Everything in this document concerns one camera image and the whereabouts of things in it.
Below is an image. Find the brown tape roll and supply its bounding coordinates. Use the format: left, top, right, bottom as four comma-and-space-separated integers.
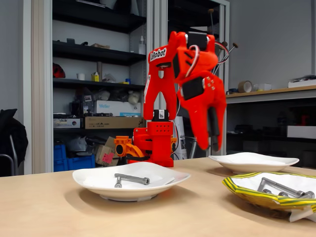
237, 80, 253, 93

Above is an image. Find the white square plate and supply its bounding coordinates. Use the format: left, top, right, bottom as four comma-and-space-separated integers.
72, 161, 192, 202
208, 152, 300, 174

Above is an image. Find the white soft lump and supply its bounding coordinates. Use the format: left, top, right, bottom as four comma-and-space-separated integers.
127, 90, 141, 105

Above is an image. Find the white plastic bottle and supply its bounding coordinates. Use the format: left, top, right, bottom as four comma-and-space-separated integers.
138, 36, 146, 55

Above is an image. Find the grey open storage cabinet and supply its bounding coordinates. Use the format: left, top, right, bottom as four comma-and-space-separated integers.
153, 0, 231, 160
23, 0, 155, 175

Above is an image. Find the grey workbench wooden top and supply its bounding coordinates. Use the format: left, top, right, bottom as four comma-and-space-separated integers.
226, 85, 316, 158

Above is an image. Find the white Weller box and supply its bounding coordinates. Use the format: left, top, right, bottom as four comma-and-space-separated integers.
93, 100, 142, 117

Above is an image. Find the crumpled clear plastic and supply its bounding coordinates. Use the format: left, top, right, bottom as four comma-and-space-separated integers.
102, 73, 117, 83

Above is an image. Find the white tray with parts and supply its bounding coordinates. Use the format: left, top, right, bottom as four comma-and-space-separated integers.
288, 75, 316, 88

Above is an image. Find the long brown carton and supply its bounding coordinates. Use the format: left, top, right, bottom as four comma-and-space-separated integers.
84, 116, 145, 129

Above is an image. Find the white plastic bag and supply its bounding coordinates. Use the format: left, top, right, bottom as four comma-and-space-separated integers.
93, 90, 111, 101

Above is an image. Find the yellow black striped paper plate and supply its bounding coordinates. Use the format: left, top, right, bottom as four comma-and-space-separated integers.
221, 172, 316, 223

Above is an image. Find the black hand tool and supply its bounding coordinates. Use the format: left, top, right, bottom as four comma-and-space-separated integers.
83, 112, 114, 117

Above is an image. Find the cardboard box pink sticker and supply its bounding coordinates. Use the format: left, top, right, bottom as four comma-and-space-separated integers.
95, 136, 122, 167

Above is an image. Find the low blue plastic crate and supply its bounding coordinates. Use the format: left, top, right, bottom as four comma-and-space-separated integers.
66, 155, 96, 171

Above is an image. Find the white printed flat box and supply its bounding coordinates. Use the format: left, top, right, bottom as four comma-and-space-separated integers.
53, 118, 81, 129

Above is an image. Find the red black helmet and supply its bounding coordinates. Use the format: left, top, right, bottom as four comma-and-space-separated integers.
52, 62, 66, 79

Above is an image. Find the tall blue plastic crate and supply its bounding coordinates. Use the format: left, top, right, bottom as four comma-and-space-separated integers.
53, 144, 67, 172

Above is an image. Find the black jacket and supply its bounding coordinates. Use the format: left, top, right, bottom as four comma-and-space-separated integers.
0, 108, 29, 177

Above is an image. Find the white red servo cable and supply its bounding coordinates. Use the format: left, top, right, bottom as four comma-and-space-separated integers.
187, 44, 200, 78

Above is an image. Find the thin black red servo cable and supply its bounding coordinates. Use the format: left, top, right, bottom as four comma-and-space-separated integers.
214, 40, 230, 65

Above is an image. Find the metal frame chair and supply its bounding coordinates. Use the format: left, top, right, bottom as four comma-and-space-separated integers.
0, 134, 19, 176

